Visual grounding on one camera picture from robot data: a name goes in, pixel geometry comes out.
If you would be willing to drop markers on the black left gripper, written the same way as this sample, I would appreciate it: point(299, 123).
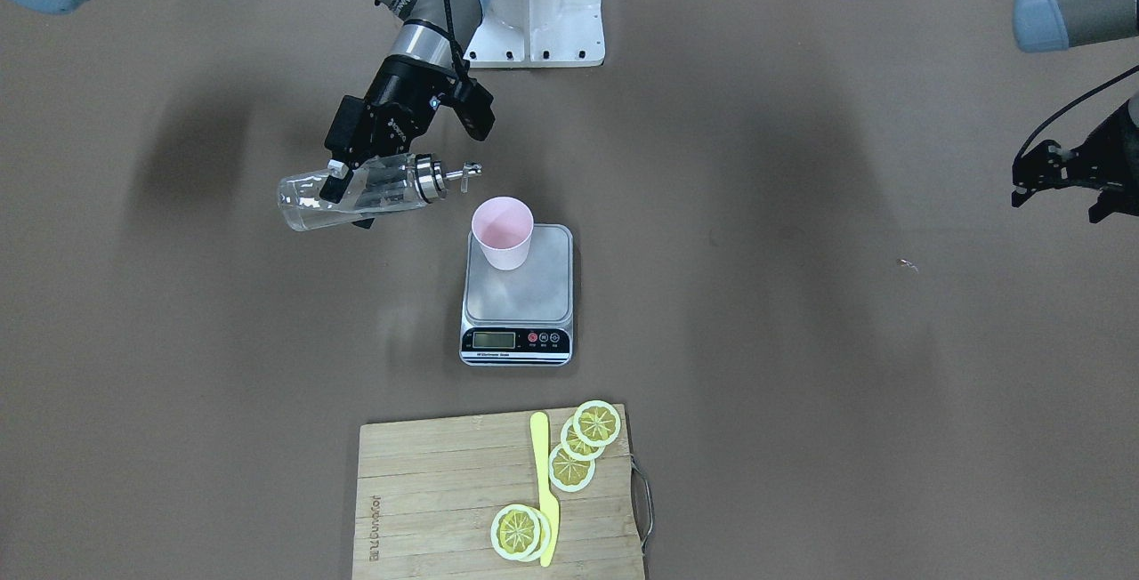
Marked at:
point(1119, 146)

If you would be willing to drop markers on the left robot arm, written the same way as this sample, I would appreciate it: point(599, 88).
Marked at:
point(1059, 25)

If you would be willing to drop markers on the lemon slice middle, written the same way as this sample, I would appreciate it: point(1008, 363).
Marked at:
point(575, 447)

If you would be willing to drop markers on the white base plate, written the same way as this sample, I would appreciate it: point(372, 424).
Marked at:
point(539, 34)

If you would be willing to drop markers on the digital kitchen scale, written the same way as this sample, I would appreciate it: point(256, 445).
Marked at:
point(522, 317)

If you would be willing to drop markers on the pink plastic cup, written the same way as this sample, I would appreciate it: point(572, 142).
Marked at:
point(503, 227)

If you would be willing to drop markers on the bamboo cutting board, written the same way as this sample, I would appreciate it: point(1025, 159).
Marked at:
point(427, 491)

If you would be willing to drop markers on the yellow plastic knife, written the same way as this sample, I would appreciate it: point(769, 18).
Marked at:
point(539, 429)

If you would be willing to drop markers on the glass sauce bottle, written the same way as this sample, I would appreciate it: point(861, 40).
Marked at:
point(381, 186)

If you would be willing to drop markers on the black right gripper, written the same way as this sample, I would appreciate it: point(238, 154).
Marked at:
point(398, 101)

